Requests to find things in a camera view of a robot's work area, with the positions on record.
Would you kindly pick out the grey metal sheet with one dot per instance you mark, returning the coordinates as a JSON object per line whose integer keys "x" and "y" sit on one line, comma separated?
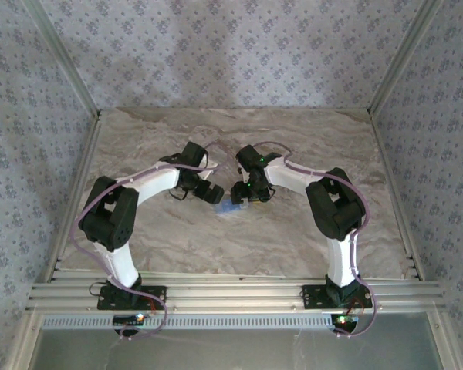
{"x": 235, "y": 350}

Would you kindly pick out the left circuit board with LED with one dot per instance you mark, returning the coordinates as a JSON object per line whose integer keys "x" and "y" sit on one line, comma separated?
{"x": 125, "y": 319}

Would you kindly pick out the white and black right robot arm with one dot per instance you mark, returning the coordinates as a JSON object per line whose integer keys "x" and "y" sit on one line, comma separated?
{"x": 335, "y": 208}

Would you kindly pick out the right circuit board with LED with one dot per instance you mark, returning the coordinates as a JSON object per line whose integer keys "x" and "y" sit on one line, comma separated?
{"x": 347, "y": 320}

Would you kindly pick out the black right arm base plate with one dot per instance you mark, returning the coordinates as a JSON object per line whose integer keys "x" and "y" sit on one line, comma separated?
{"x": 312, "y": 298}

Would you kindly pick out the aluminium frame bar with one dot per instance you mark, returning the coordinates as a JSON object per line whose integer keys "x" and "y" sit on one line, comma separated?
{"x": 447, "y": 347}
{"x": 22, "y": 347}

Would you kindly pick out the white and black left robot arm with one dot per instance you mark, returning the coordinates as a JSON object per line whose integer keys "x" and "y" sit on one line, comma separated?
{"x": 108, "y": 216}

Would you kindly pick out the translucent blue pill organizer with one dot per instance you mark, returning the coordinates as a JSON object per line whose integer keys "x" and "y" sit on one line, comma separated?
{"x": 225, "y": 208}

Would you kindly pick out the aluminium corner post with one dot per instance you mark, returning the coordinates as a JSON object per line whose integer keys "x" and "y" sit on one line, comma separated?
{"x": 65, "y": 58}
{"x": 404, "y": 58}

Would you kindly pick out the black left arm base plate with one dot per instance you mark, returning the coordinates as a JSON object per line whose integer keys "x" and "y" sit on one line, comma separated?
{"x": 150, "y": 290}

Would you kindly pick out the aluminium mounting rail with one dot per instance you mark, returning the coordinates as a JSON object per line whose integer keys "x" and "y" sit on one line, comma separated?
{"x": 235, "y": 293}

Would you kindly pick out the circuit board with led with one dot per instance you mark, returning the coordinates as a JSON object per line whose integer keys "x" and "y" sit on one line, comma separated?
{"x": 125, "y": 319}
{"x": 347, "y": 320}

